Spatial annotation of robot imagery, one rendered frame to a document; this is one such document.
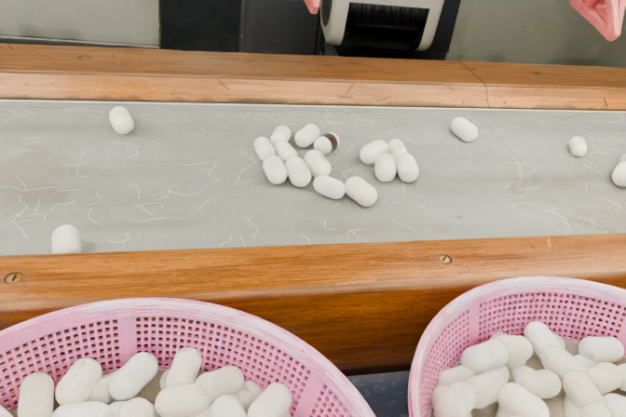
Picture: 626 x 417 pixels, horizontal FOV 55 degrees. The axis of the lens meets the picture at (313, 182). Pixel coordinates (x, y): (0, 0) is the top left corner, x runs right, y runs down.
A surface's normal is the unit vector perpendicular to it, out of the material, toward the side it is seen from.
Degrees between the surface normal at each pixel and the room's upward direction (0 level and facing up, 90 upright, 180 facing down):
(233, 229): 0
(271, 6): 90
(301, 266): 0
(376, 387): 0
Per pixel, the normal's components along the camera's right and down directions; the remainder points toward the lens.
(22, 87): 0.22, -0.22
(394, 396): 0.11, -0.85
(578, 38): 0.07, 0.51
